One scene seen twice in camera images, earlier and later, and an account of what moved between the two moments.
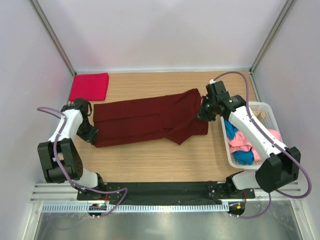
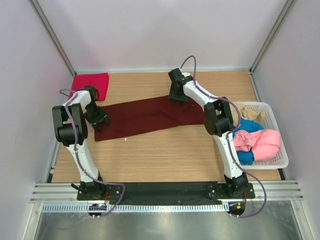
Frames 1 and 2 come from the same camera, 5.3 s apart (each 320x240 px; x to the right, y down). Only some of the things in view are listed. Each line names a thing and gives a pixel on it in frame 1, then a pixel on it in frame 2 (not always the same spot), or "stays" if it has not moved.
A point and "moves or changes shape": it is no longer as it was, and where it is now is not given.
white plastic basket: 269,123 stays
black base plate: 167,193 stays
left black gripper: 91,136 to 93,122
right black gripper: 202,115 to 173,95
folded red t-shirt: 91,87 stays
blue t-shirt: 246,157 stays
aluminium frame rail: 62,193 stays
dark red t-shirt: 177,113 moves or changes shape
